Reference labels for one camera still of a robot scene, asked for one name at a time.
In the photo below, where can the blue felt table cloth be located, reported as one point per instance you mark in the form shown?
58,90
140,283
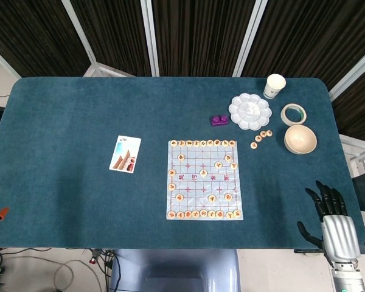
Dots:
79,106

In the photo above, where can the purple toy brick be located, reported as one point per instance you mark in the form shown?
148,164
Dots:
219,120

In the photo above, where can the round wooden chess piece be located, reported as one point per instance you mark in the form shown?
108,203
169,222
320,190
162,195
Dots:
237,213
269,133
189,143
188,214
171,186
219,214
217,142
180,215
174,143
228,197
228,157
212,198
171,214
254,145
218,165
233,165
229,215
179,197
210,142
263,134
195,213
258,138
172,172
181,157
231,143
211,213
203,213
224,143
196,143
203,143
203,173
182,143

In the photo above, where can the blue-grey robot torso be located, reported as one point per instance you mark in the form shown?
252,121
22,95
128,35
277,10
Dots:
173,270

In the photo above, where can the beige bowl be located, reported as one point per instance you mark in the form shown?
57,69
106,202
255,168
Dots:
300,140

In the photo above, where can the beige masking tape roll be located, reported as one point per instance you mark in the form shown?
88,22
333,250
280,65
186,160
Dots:
284,117

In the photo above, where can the white paper xiangqi board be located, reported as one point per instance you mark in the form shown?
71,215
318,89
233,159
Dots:
200,188

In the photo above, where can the white flower-shaped paint palette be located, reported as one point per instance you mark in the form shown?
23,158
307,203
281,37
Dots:
250,111

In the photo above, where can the white paper cup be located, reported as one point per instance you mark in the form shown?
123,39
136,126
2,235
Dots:
275,85

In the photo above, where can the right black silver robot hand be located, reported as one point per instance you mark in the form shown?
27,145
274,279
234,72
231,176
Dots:
340,237

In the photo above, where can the postcard with building photo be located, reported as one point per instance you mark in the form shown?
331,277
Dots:
125,153

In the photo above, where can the red button switch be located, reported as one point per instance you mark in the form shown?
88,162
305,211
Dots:
93,260

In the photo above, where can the dark white-framed divider panel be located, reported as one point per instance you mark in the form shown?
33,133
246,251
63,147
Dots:
118,30
359,100
200,30
33,30
307,36

